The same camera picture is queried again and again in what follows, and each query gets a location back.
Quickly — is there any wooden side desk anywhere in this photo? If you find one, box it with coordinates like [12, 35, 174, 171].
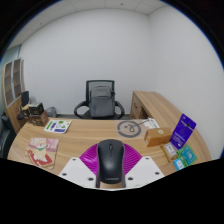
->
[129, 90, 183, 134]

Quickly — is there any tall brown cardboard box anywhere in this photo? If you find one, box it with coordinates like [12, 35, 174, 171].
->
[21, 104, 31, 116]

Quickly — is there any white sheet with round emblem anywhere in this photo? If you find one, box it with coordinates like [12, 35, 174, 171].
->
[115, 117, 160, 138]

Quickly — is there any black mesh office chair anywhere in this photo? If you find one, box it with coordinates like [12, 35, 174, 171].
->
[73, 79, 126, 120]

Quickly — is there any black computer mouse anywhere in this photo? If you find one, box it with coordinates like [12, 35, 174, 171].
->
[96, 139, 126, 185]

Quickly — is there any grey backpack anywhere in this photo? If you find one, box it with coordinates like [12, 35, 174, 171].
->
[88, 85, 117, 119]

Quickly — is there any dark brown cardboard box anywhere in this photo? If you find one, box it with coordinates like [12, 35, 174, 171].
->
[29, 111, 50, 127]

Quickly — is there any white sheet with coloured shapes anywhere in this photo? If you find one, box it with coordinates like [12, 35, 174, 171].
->
[43, 119, 73, 134]

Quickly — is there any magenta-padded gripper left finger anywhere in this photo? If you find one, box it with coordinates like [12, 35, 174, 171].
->
[58, 142, 100, 189]

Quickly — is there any black leather sofa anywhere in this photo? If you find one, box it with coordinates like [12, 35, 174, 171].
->
[0, 113, 17, 159]

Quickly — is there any small orange-brown cardboard box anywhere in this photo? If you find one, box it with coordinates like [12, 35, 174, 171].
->
[143, 126, 174, 148]

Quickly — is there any pink cartoon print mouse pad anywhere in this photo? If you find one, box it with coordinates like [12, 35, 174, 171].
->
[25, 136, 60, 169]

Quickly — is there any wooden shelf cabinet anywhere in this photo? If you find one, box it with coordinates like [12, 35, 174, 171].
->
[0, 58, 26, 134]

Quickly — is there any green flat box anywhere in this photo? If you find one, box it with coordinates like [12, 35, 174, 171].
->
[177, 144, 198, 167]

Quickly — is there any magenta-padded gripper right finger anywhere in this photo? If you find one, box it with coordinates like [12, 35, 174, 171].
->
[123, 142, 166, 189]

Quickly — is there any black printed box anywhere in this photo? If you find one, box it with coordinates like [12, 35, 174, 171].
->
[27, 102, 45, 116]

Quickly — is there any purple card package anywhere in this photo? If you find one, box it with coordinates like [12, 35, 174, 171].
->
[169, 113, 198, 150]

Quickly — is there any small tan packet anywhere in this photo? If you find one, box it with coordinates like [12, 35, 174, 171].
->
[159, 141, 179, 163]

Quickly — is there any small blue box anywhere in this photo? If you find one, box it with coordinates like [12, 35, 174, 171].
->
[173, 157, 186, 171]

